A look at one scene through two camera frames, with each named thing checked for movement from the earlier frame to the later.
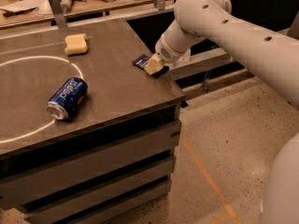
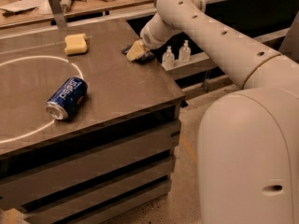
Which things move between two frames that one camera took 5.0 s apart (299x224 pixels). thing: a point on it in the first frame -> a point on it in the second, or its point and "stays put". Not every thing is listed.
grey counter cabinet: x=113 y=155 stays put
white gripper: x=164 y=51 -> x=149 y=38
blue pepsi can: x=66 y=97 stays put
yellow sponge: x=76 y=44 stays put
